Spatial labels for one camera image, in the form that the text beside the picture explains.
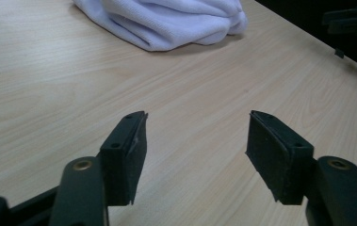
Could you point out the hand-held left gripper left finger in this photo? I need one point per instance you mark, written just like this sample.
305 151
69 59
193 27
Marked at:
123 163

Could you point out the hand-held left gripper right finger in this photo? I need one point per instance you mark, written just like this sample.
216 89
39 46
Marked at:
273 157

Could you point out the white towel with blue print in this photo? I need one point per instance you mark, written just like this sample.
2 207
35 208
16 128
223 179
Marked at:
166 22

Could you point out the small black object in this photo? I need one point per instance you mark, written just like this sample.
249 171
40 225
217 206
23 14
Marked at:
339 53

